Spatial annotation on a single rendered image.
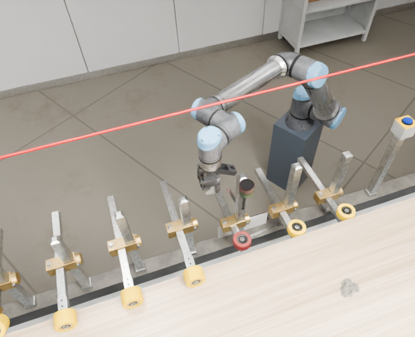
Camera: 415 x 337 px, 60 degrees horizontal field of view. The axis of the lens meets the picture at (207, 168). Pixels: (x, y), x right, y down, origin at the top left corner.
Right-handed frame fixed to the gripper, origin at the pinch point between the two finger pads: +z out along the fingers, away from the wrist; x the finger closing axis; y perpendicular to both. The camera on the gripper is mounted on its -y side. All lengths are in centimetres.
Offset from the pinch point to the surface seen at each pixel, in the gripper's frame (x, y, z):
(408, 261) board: 52, -65, 11
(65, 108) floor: -217, 86, 101
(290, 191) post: 9.3, -31.8, 2.0
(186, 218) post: 10.4, 16.6, -2.0
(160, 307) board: 38, 36, 10
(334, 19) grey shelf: -255, -230, 89
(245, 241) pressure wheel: 21.9, -5.6, 10.1
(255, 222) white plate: 5.9, -18.1, 26.8
